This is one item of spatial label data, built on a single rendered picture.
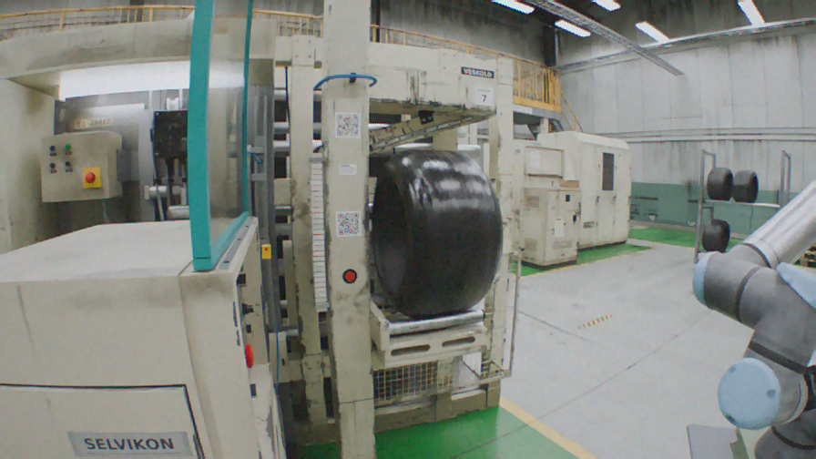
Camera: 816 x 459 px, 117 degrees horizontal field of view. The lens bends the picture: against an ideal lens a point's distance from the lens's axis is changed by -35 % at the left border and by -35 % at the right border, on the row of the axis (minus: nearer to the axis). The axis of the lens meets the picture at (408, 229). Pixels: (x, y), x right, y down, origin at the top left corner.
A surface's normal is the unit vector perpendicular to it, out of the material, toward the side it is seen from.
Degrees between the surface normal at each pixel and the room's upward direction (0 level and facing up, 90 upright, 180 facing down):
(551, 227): 90
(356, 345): 90
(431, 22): 90
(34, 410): 90
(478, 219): 76
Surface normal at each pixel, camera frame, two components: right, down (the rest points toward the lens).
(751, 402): -0.95, -0.19
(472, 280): 0.32, 0.49
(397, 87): 0.34, 0.13
